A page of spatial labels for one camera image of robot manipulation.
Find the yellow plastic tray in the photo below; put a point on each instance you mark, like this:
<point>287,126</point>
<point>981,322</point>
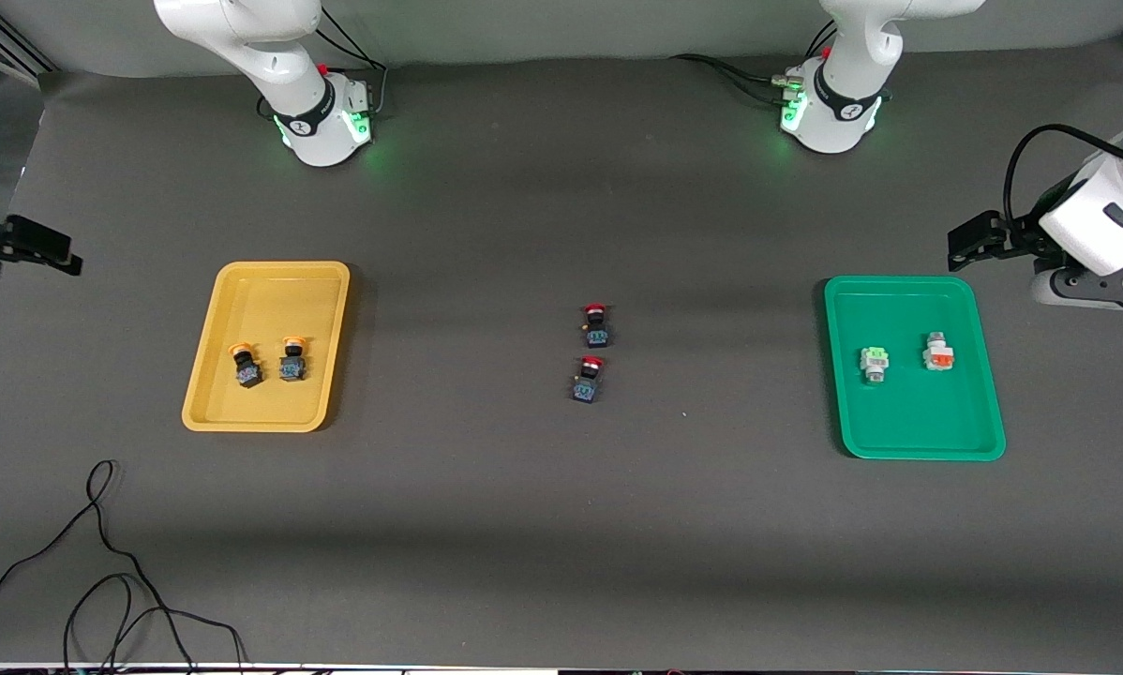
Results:
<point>271,403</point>

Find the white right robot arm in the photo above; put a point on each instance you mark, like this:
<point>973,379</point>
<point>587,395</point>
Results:
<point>290,84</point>

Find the green-base white push button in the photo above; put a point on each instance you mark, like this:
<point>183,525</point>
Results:
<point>875,366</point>

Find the red mushroom push button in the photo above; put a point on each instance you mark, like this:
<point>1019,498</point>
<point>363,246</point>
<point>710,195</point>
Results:
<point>587,386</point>
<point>597,333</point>

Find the orange-base white push button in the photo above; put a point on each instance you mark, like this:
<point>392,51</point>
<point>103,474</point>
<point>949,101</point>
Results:
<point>938,353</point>

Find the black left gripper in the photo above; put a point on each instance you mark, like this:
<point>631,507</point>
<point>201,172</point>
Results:
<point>1033,233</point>

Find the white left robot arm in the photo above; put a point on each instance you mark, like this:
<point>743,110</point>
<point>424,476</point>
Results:
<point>843,103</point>

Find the yellow mushroom push button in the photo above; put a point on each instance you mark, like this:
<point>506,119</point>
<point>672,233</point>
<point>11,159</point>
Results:
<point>247,368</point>
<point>291,364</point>

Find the dark gray table mat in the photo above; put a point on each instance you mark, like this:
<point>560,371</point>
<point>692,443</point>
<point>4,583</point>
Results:
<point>524,525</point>

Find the green plastic tray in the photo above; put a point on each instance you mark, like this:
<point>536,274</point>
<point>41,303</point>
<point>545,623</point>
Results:
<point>918,422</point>

